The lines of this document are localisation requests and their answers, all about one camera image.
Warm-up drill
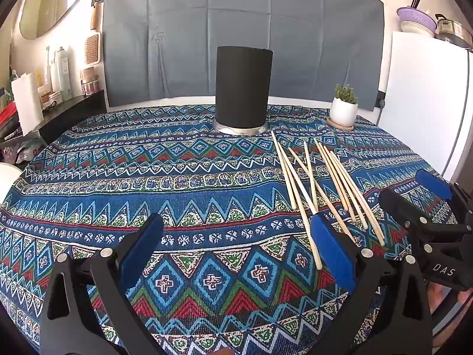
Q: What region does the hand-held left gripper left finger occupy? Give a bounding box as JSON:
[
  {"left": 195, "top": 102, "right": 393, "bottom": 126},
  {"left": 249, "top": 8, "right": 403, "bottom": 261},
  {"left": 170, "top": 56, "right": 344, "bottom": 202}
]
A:
[{"left": 39, "top": 212, "right": 165, "bottom": 355}]

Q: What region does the blue patterned tablecloth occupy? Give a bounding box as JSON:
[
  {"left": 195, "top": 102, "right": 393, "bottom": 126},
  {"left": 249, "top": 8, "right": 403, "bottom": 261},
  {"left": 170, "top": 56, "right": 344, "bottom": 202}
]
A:
[{"left": 0, "top": 104, "right": 449, "bottom": 355}]

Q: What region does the black side shelf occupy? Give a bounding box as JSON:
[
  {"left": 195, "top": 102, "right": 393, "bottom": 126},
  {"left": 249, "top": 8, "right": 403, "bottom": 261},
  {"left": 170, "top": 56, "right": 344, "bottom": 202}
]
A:
[{"left": 0, "top": 91, "right": 108, "bottom": 163}]

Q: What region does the white paper bag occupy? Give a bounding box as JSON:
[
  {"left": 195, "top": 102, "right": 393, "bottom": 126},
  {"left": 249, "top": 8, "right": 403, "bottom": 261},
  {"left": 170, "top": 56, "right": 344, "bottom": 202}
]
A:
[{"left": 11, "top": 71, "right": 44, "bottom": 135}]

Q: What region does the metal pot with lid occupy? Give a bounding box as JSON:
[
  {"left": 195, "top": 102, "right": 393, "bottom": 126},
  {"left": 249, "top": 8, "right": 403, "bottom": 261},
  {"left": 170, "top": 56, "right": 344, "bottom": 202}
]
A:
[{"left": 434, "top": 14, "right": 473, "bottom": 50}]

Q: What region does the pile of wooden chopsticks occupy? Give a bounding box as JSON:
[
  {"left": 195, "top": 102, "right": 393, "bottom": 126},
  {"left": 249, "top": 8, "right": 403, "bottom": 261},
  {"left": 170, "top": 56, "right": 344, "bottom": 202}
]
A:
[{"left": 270, "top": 130, "right": 385, "bottom": 270}]

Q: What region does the person's right forearm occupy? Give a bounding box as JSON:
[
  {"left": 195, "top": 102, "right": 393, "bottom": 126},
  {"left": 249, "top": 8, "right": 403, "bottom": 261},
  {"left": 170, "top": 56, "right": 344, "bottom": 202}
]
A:
[{"left": 425, "top": 283, "right": 473, "bottom": 341}]

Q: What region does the wooden hairbrush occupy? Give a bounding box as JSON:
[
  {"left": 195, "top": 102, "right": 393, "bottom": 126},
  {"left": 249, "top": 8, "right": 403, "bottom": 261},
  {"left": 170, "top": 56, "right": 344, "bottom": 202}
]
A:
[{"left": 84, "top": 2, "right": 102, "bottom": 65}]

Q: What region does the black cylindrical utensil holder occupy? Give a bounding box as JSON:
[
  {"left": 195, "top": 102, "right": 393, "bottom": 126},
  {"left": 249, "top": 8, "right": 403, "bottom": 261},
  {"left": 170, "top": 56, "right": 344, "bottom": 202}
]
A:
[{"left": 212, "top": 45, "right": 273, "bottom": 134}]

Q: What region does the small succulent in white pot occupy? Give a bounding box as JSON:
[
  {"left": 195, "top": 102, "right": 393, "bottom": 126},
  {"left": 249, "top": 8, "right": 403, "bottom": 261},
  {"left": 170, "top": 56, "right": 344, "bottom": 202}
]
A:
[{"left": 329, "top": 83, "right": 359, "bottom": 128}]

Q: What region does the oval wall mirror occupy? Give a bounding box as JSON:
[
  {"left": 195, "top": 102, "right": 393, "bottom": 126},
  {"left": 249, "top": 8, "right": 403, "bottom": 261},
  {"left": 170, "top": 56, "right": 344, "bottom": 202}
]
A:
[{"left": 18, "top": 0, "right": 89, "bottom": 41}]

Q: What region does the round wooden coaster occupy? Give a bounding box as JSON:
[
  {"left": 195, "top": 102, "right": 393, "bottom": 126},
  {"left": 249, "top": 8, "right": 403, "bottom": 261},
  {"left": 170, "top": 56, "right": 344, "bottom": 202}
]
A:
[{"left": 326, "top": 117, "right": 354, "bottom": 132}]

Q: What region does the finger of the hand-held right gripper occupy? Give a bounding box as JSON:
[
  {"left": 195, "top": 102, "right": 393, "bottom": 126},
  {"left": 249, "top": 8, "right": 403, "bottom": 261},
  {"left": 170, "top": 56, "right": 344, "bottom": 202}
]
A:
[
  {"left": 416, "top": 169, "right": 473, "bottom": 227},
  {"left": 378, "top": 188, "right": 437, "bottom": 230}
]

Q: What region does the blue-grey backdrop cloth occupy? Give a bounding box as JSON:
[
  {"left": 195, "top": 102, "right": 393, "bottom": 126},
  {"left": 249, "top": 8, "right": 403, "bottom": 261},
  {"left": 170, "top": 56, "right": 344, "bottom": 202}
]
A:
[{"left": 101, "top": 0, "right": 385, "bottom": 112}]

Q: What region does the white spray bottle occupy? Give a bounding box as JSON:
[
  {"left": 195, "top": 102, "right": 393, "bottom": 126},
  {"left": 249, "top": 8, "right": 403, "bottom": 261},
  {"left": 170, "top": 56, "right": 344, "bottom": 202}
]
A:
[{"left": 55, "top": 46, "right": 72, "bottom": 100}]

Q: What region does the white bowl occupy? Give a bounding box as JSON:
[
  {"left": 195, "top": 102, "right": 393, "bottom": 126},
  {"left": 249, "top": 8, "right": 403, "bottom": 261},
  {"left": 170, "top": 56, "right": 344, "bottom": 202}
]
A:
[{"left": 400, "top": 21, "right": 435, "bottom": 38}]

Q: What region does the white refrigerator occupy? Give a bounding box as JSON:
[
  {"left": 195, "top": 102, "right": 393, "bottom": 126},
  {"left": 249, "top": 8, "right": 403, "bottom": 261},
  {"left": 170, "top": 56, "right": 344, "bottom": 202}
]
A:
[{"left": 377, "top": 30, "right": 473, "bottom": 193}]

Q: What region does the purple colander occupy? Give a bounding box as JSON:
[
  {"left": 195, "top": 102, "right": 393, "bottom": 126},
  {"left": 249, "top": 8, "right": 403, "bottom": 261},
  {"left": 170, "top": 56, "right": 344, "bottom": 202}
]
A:
[{"left": 396, "top": 6, "right": 438, "bottom": 36}]

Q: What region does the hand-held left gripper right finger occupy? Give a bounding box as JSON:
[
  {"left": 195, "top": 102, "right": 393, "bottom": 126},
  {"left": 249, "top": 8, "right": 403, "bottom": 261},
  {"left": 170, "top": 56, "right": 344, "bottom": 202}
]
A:
[{"left": 310, "top": 214, "right": 433, "bottom": 355}]

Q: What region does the pink jar with beige lid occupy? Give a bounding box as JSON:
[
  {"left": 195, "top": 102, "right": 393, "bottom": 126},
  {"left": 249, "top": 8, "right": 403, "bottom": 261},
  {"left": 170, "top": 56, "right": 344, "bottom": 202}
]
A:
[{"left": 80, "top": 67, "right": 101, "bottom": 96}]

